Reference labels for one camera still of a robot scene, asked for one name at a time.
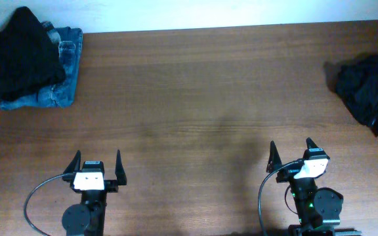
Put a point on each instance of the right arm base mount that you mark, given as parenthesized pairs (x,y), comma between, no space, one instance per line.
(296,230)

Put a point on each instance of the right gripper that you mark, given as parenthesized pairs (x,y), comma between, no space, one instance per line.
(275,160)

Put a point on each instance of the dark clothes pile right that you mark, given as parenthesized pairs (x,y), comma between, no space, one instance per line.
(357,86)

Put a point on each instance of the black folded garment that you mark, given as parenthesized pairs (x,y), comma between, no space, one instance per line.
(29,60)

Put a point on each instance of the folded blue jeans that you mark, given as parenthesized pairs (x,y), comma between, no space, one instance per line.
(69,42)

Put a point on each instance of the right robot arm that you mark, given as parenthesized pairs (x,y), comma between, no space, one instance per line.
(318,209)

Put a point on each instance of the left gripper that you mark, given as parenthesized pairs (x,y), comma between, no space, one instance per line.
(113,186)

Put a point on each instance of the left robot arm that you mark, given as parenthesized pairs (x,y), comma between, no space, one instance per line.
(86,217)

